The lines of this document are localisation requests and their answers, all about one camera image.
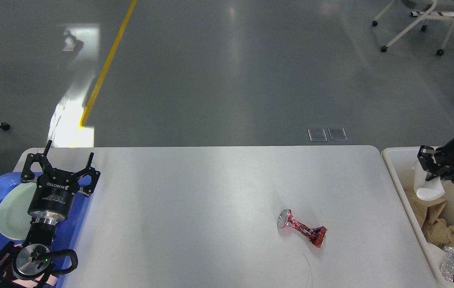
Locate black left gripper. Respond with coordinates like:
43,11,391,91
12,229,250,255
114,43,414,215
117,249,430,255
20,140,101,222

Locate white paper cup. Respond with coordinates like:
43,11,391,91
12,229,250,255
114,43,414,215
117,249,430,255
427,242,444,268
413,161,445,201

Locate light green plate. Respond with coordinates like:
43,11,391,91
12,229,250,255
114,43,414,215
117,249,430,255
0,183,36,240

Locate aluminium foil sheet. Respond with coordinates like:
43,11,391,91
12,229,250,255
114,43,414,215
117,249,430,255
439,246,454,282

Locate red snack wrapper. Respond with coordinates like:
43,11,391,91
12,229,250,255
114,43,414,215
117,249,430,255
277,208,328,248

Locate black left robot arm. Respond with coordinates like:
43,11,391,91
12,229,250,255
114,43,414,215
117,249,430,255
0,140,101,288

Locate beige plastic bin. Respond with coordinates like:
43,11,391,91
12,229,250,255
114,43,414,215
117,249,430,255
381,147,454,282

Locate brown paper in bin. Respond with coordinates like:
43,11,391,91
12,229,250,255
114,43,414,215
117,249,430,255
405,191,447,228

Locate floor socket cover right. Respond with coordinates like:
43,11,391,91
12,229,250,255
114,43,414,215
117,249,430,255
328,128,348,142

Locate floor socket cover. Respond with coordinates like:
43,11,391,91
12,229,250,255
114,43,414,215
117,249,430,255
307,128,328,142
328,128,348,142

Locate floor socket cover left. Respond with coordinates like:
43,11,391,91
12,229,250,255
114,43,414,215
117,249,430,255
307,128,328,142

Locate white office chair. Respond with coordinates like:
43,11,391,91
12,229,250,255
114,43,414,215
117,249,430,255
380,0,454,56

